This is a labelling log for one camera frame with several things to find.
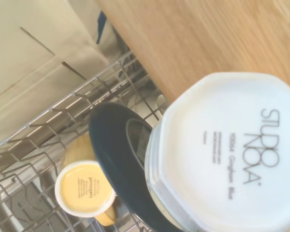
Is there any small white octagonal mug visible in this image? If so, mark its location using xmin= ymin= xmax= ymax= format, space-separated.
xmin=144 ymin=72 xmax=290 ymax=232

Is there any dishwasher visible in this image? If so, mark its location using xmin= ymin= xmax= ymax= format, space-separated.
xmin=95 ymin=9 xmax=136 ymax=64

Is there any yellow mug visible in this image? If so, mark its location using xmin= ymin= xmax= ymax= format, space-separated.
xmin=54 ymin=134 xmax=118 ymax=227

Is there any black plate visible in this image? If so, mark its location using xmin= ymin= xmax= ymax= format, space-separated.
xmin=88 ymin=102 xmax=184 ymax=232

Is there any white corner cabinet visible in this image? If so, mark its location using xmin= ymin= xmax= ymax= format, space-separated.
xmin=0 ymin=0 xmax=109 ymax=150

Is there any grey wire dishwasher rack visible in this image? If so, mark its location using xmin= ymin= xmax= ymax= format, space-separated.
xmin=0 ymin=49 xmax=170 ymax=232

